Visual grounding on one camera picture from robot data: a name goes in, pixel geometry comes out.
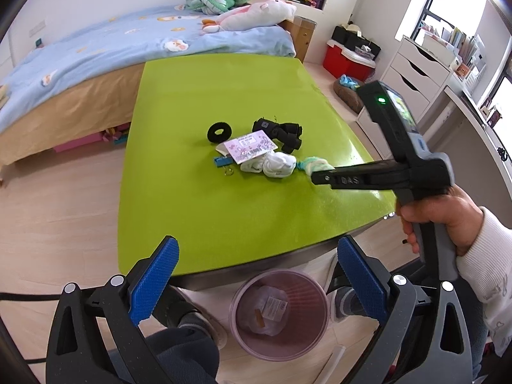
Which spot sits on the bed with blue sheet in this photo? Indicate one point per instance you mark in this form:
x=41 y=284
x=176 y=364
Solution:
x=100 y=40

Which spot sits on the person's left leg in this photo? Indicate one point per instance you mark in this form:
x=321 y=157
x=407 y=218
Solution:
x=188 y=352

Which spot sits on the pink white axolotl plush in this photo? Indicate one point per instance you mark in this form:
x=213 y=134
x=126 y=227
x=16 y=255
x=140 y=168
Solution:
x=252 y=16

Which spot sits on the person's right hand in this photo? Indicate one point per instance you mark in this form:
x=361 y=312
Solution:
x=452 y=212

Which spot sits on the brown pet bed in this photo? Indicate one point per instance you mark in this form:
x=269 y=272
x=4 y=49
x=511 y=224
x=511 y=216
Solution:
x=348 y=98

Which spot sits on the green-topped table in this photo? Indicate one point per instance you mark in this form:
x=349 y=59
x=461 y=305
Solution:
x=220 y=216

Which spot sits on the black hair scrunchie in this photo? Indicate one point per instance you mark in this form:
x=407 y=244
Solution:
x=210 y=132

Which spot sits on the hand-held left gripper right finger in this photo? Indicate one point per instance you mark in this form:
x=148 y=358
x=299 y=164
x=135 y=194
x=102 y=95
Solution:
x=360 y=276

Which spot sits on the black socks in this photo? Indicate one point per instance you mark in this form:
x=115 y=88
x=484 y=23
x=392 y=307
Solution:
x=280 y=132

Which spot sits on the white socks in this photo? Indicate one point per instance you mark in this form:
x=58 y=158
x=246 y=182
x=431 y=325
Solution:
x=278 y=166

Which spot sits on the white mesh basket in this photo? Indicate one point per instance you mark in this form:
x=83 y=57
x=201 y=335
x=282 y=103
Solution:
x=474 y=78

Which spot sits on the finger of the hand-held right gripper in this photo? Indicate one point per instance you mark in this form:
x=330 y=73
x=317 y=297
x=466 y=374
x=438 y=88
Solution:
x=360 y=180

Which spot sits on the black chair armrest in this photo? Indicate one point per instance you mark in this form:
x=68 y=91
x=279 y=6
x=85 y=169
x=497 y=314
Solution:
x=28 y=296

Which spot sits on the tan bed base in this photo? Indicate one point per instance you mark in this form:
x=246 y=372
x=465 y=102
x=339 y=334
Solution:
x=80 y=104

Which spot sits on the person's right forearm white sleeve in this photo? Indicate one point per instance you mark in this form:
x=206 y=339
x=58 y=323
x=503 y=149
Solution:
x=496 y=268

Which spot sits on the pink box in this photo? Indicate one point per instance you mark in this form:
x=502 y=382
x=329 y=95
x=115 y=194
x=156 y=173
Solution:
x=78 y=143

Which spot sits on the black bags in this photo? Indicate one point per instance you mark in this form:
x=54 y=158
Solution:
x=352 y=40

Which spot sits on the blue cloth toy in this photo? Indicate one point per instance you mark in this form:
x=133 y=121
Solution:
x=350 y=82

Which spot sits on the red storage box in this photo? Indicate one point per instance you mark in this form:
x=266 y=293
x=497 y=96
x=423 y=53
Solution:
x=344 y=62

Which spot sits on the pink translucent waste bin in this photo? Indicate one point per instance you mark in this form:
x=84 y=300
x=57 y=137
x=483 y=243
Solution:
x=298 y=328

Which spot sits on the white drawer unit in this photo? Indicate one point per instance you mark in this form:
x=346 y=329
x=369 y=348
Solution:
x=416 y=72

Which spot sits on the blue binder clip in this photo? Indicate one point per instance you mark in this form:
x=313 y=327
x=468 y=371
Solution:
x=222 y=161

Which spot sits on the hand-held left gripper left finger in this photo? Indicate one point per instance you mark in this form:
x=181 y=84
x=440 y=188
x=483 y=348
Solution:
x=156 y=284

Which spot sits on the wooden nightstand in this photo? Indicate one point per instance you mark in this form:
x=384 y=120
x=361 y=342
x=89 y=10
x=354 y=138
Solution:
x=302 y=38

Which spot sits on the white desk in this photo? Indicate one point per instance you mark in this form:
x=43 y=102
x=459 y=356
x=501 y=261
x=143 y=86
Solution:
x=476 y=128

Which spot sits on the row of books and cards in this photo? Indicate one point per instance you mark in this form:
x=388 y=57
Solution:
x=452 y=40

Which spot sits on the white plastic packet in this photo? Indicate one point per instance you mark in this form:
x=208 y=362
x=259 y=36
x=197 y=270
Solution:
x=272 y=306

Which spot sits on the purple printed card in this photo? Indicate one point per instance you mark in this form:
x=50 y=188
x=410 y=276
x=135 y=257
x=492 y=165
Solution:
x=250 y=148

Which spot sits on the pale green fluffy cloth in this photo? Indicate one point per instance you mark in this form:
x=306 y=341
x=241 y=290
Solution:
x=314 y=164

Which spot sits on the colourful toys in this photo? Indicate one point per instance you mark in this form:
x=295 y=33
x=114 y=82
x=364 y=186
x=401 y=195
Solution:
x=116 y=134

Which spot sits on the small photo frame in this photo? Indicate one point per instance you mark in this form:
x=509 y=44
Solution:
x=492 y=115

